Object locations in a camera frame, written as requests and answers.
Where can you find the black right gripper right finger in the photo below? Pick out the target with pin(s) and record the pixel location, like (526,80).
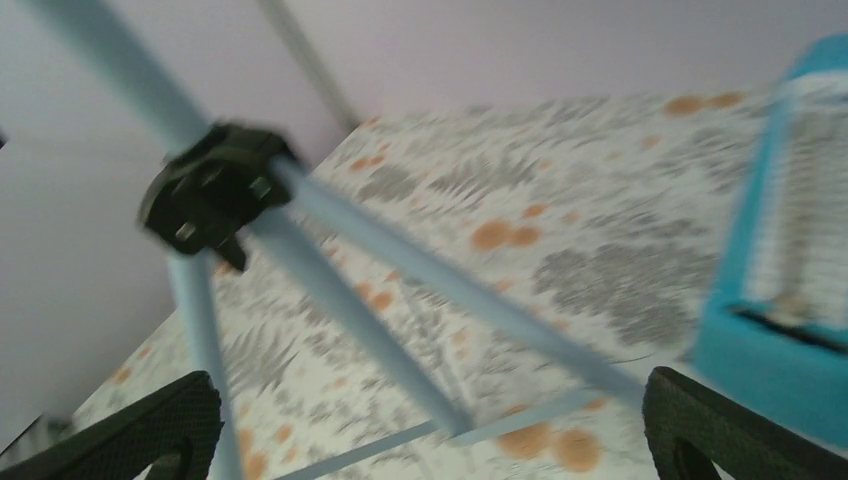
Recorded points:
(693,432)

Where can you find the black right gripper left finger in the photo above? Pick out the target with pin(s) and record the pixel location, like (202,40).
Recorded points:
(171,433)

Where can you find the blue metronome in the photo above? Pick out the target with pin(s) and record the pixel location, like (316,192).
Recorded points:
(773,334)

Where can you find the light blue music stand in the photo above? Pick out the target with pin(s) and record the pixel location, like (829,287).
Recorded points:
(222,178)

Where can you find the floral patterned table mat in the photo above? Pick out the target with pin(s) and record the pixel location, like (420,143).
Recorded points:
(604,217)

